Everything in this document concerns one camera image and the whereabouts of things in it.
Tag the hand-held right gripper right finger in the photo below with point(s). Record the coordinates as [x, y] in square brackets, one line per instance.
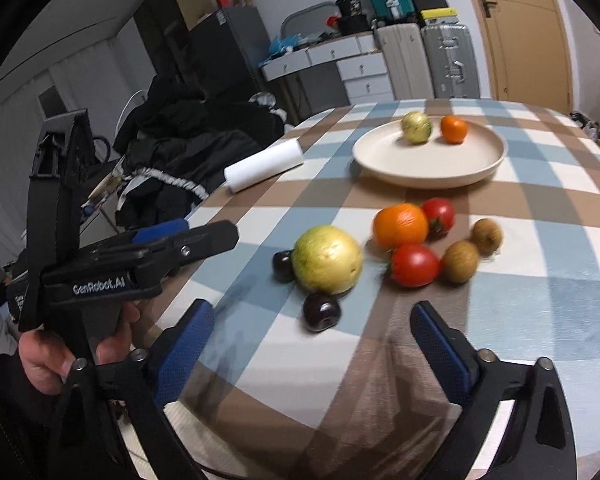
[440, 350]

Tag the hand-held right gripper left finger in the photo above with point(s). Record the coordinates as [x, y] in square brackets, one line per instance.
[185, 355]

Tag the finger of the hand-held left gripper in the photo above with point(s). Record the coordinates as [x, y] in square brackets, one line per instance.
[160, 230]
[200, 245]

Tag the dark purple plum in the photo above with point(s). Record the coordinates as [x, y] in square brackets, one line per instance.
[321, 311]
[281, 266]

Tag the red tomato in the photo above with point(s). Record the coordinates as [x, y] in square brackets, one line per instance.
[441, 211]
[415, 265]

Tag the brown kiwi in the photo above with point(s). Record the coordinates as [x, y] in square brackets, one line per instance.
[486, 236]
[460, 261]

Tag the large yellow-green guava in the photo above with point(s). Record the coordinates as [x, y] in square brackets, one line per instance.
[327, 260]

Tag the large orange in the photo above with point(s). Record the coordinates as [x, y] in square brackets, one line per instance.
[400, 225]

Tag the cream round plate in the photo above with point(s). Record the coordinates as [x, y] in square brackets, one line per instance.
[430, 165]

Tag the person's left forearm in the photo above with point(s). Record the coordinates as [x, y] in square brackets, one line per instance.
[5, 410]

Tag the person's left hand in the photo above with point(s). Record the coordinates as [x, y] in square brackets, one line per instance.
[45, 355]

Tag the pile of black clothes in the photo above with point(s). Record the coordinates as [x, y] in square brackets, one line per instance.
[190, 135]

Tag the white paper roll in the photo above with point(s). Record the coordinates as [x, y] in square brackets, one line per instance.
[262, 166]

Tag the dark grey cabinet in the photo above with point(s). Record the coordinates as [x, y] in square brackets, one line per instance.
[230, 55]

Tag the black shelf unit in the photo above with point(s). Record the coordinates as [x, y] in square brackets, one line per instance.
[160, 25]

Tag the blue plastic bag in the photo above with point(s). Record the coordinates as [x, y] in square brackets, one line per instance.
[284, 45]

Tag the small orange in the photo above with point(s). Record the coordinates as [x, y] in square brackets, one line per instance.
[453, 129]

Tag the small green guava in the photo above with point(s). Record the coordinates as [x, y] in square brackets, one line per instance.
[416, 127]

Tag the large cardboard box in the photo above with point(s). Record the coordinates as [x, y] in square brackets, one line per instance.
[192, 0]

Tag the white desk with drawers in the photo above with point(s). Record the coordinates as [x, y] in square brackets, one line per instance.
[365, 67]

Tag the grey rounded board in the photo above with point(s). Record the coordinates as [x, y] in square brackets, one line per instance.
[305, 17]

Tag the beige suitcase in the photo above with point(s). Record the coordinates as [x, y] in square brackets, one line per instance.
[402, 60]

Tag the black bag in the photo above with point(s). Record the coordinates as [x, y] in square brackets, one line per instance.
[352, 15]

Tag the silver suitcase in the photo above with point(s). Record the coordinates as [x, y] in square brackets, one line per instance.
[452, 60]

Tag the wooden door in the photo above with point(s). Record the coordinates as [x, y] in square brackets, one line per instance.
[525, 35]

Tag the yellow box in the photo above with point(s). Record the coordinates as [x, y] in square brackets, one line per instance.
[439, 15]

